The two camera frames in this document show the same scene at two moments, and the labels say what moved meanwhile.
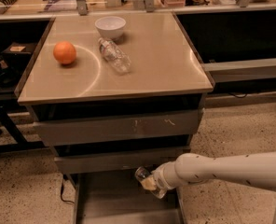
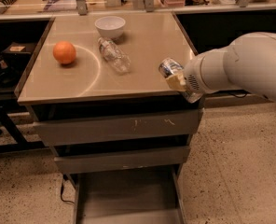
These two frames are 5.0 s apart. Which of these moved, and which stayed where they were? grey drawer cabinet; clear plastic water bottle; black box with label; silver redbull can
Moved: silver redbull can
Stayed: black box with label; clear plastic water bottle; grey drawer cabinet
